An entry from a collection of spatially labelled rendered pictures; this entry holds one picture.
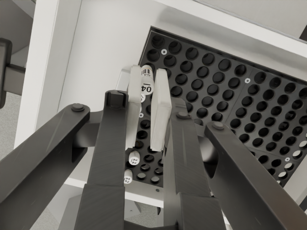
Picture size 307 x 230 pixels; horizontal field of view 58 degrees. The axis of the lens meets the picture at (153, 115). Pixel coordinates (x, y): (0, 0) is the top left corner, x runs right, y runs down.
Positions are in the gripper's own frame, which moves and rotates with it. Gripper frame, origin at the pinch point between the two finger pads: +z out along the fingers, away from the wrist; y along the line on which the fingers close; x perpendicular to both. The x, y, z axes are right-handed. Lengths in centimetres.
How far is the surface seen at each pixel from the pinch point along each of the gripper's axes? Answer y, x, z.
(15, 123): -54, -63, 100
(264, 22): 16.4, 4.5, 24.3
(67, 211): -25, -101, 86
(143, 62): -0.3, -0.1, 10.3
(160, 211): 13, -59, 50
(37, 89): -9.8, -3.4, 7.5
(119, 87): -2.6, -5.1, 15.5
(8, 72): -13.1, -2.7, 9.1
